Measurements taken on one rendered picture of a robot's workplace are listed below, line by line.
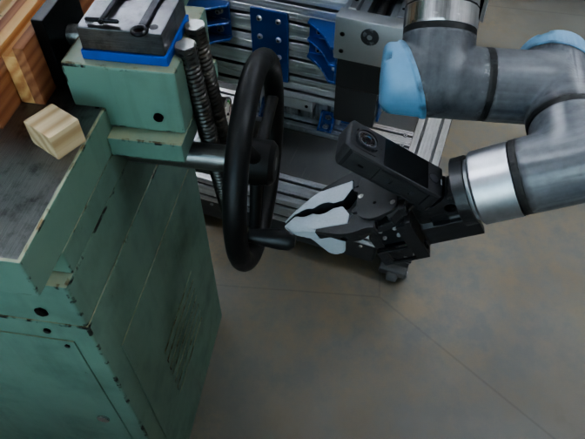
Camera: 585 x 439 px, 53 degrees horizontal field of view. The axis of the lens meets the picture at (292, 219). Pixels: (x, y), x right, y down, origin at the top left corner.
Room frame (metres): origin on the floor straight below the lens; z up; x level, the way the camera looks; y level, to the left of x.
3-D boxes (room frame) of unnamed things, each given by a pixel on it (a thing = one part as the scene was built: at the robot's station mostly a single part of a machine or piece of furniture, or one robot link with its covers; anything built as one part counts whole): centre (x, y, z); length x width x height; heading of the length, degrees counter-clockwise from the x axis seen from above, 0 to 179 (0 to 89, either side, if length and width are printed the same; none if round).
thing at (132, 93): (0.61, 0.19, 0.91); 0.15 x 0.14 x 0.09; 171
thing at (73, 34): (0.62, 0.25, 0.95); 0.09 x 0.07 x 0.09; 171
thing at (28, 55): (0.65, 0.29, 0.94); 0.20 x 0.01 x 0.08; 171
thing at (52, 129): (0.49, 0.26, 0.92); 0.05 x 0.04 x 0.03; 53
